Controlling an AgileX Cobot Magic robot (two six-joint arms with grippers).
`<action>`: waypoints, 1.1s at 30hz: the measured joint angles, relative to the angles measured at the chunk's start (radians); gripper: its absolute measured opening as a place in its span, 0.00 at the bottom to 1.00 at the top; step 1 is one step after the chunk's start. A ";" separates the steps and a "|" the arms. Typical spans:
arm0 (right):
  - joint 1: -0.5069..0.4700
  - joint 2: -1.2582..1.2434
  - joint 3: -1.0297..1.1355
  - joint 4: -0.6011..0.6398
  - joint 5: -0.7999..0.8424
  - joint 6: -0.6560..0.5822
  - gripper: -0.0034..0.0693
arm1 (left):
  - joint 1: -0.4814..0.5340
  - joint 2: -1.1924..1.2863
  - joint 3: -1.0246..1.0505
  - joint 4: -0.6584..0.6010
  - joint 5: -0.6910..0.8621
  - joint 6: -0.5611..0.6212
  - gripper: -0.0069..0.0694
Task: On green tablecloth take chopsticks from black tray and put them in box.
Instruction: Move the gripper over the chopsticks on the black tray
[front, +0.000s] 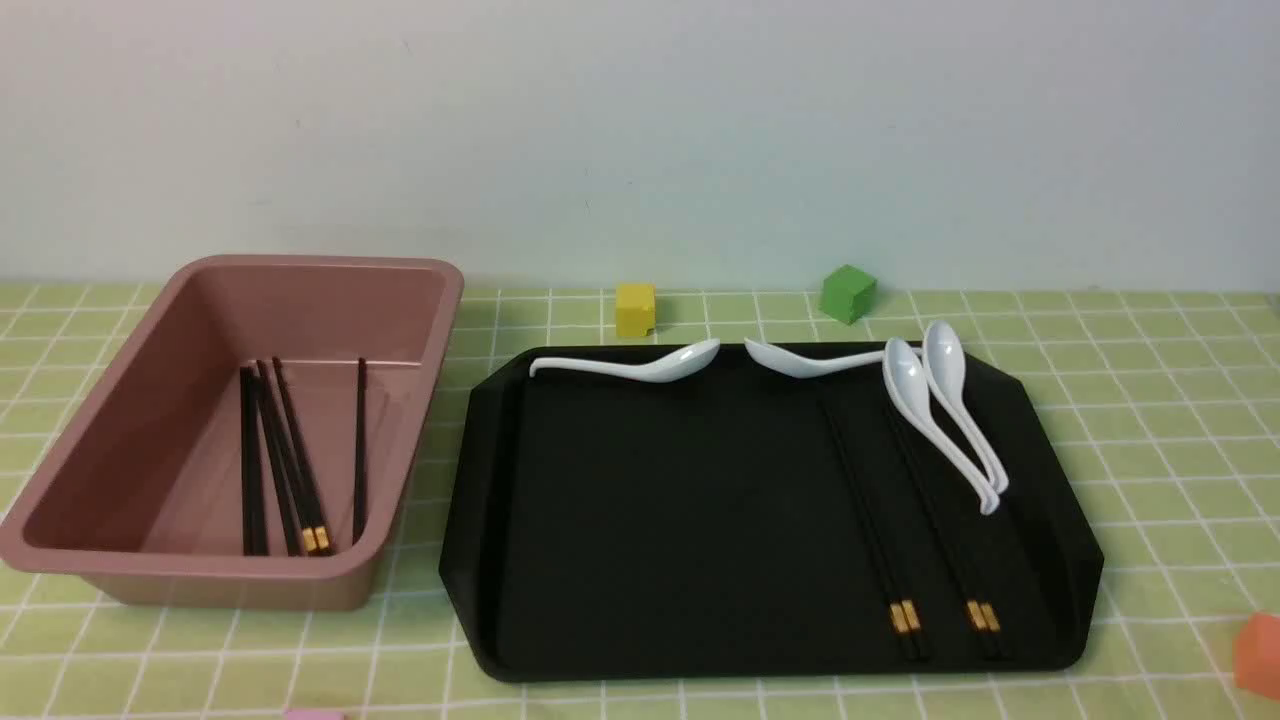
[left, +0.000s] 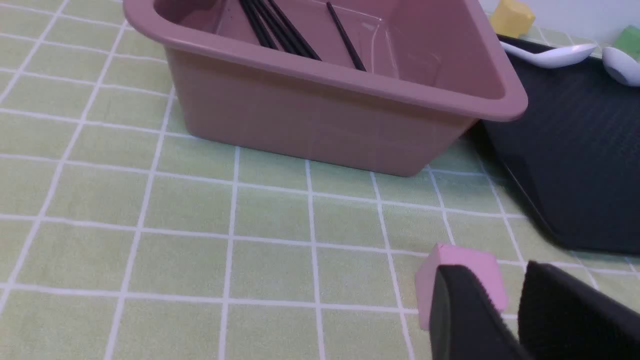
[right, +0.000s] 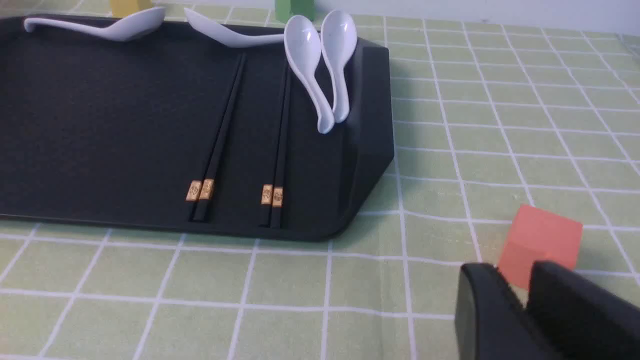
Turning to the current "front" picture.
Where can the white spoon inner right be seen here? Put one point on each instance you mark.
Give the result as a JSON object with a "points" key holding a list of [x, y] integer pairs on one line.
{"points": [[904, 379]]}

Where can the black plastic tray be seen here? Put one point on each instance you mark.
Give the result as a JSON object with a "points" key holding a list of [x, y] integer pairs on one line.
{"points": [[610, 529]]}

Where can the pink plastic bin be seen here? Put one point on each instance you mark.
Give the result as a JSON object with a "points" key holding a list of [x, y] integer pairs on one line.
{"points": [[141, 494]]}

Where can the green checkered tablecloth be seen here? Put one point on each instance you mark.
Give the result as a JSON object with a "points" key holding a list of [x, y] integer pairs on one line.
{"points": [[1162, 405]]}

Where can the orange block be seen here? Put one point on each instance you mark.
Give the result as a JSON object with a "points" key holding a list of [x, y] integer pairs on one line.
{"points": [[1256, 656]]}

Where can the black chopstick bin far left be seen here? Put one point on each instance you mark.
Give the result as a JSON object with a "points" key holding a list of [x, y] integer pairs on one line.
{"points": [[249, 534]]}

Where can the black chopstick bin gold tip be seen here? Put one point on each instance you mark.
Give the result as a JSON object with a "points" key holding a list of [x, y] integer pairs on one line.
{"points": [[285, 460], [316, 536]]}

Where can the green cube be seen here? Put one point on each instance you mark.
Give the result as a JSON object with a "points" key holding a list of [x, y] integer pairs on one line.
{"points": [[847, 294]]}

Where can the black chopstick tray pair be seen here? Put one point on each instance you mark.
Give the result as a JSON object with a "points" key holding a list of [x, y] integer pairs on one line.
{"points": [[961, 572], [884, 573], [925, 451], [889, 554]]}

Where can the white spoon outer right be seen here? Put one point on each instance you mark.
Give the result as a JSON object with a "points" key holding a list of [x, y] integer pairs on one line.
{"points": [[944, 362]]}

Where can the white spoon far left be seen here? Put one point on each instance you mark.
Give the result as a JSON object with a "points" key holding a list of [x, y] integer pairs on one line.
{"points": [[678, 364]]}

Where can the white spoon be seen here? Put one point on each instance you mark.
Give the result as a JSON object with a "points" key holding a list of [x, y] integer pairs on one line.
{"points": [[678, 364], [794, 365], [904, 379], [944, 362]]}

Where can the white spoon centre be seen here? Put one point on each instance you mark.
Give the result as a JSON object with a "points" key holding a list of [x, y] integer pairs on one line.
{"points": [[794, 365]]}

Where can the yellow cube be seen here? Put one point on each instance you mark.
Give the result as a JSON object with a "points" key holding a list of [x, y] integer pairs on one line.
{"points": [[635, 310]]}

